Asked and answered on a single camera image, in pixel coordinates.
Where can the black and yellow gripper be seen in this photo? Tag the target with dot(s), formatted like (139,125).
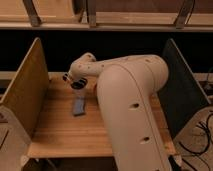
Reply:
(75,84)

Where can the blue eraser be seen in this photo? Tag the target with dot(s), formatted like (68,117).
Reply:
(78,106)

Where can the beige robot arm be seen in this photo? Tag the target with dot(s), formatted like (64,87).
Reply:
(124,87)

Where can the left wooden side panel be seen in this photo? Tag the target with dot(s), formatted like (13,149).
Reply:
(23,98)

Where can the wooden shelf with brackets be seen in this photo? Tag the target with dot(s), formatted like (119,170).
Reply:
(108,15)

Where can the right dark side panel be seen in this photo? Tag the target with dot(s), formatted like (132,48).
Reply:
(182,99)

